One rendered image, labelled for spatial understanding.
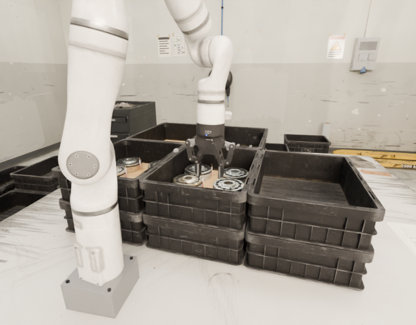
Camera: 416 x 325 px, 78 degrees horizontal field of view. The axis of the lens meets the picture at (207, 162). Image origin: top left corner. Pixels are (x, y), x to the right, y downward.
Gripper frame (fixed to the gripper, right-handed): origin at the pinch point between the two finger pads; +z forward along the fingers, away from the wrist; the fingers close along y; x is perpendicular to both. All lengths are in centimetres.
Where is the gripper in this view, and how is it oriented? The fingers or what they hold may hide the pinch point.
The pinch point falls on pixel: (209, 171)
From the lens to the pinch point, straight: 72.7
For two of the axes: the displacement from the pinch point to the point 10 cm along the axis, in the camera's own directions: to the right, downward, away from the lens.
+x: 2.7, -3.1, 9.1
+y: 9.6, 1.0, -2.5
